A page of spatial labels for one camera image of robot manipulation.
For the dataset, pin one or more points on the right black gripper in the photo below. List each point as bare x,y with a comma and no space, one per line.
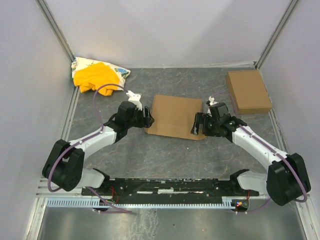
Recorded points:
202,124

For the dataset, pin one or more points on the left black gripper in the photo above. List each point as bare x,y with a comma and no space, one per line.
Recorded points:
145,117

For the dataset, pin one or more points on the brown cardboard box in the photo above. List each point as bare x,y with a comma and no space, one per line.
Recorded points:
249,92
174,117

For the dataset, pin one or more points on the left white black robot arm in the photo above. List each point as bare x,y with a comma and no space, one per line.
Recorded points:
64,168

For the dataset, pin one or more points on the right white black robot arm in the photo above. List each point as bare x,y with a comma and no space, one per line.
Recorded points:
286,178

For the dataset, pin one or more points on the closed brown cardboard box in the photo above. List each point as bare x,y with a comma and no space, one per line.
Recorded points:
249,92

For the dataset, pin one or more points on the yellow crumpled cloth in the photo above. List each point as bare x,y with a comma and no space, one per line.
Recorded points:
95,76

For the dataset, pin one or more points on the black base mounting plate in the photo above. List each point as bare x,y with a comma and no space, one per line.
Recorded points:
170,191

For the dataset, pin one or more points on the white patterned cloth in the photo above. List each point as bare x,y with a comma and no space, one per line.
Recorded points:
106,90

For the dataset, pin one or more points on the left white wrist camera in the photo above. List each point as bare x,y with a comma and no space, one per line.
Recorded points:
135,98

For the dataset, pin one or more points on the right aluminium frame post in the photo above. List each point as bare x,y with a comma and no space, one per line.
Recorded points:
276,33

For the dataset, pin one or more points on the aluminium frame post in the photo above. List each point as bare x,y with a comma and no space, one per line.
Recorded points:
276,33
47,13

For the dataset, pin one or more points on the left aluminium frame post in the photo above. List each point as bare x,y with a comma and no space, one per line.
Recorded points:
47,13

